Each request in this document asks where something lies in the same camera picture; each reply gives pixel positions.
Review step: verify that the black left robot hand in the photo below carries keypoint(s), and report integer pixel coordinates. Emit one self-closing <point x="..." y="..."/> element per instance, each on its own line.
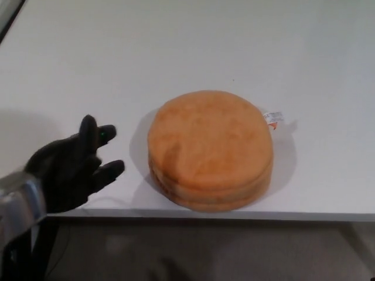
<point x="67" y="169"/>

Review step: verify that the orange soft plush plate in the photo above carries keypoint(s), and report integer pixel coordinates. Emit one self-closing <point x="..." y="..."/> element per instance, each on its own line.
<point x="211" y="146"/>

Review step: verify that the black table leg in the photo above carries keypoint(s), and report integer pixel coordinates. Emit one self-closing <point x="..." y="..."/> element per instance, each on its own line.
<point x="47" y="251"/>

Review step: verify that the black border strip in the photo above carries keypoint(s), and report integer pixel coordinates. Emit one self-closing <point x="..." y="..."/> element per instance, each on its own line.
<point x="10" y="21"/>

